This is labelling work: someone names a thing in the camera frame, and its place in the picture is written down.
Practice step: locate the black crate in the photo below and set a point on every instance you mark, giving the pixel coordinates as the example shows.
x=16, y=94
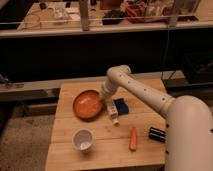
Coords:
x=198, y=67

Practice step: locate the black bag on bench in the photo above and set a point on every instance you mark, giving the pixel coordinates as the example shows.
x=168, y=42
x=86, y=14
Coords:
x=113, y=17

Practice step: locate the orange carrot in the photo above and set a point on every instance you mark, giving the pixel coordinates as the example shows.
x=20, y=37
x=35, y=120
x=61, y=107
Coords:
x=133, y=139

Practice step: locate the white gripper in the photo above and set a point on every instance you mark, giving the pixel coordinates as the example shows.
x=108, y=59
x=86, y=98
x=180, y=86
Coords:
x=104, y=95

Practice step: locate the white plastic cup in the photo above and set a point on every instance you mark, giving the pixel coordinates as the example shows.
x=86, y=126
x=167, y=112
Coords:
x=83, y=140

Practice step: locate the red patterned bag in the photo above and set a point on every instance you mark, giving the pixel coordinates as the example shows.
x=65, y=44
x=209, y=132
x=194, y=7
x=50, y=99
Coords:
x=135, y=12

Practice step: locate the orange ceramic bowl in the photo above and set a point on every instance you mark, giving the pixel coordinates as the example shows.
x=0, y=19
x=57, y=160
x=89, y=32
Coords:
x=87, y=104

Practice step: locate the blue sponge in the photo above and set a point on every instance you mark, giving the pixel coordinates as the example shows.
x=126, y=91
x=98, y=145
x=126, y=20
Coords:
x=121, y=106

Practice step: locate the grey metal post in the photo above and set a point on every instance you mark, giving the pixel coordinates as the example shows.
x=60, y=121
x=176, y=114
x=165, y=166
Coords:
x=84, y=15

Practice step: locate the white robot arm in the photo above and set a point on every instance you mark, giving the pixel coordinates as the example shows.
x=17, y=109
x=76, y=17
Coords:
x=188, y=121

